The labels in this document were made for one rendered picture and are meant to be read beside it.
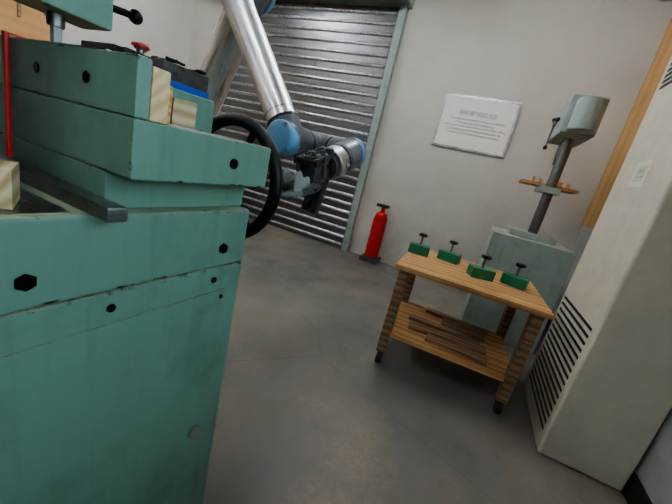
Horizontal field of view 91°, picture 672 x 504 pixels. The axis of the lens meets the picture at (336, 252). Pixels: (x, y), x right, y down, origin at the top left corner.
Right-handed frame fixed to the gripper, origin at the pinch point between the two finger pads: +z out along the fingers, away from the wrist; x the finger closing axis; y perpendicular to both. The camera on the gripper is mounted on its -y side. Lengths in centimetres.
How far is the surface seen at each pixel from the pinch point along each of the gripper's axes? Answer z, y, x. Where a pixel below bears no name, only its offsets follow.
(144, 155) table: 38.4, 21.6, 12.9
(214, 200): 27.4, 11.4, 8.8
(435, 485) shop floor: -2, -85, 56
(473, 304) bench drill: -141, -117, 51
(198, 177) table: 32.5, 17.5, 12.9
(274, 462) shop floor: 22, -77, 11
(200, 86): 9.9, 22.8, -11.4
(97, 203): 43.6, 18.0, 12.0
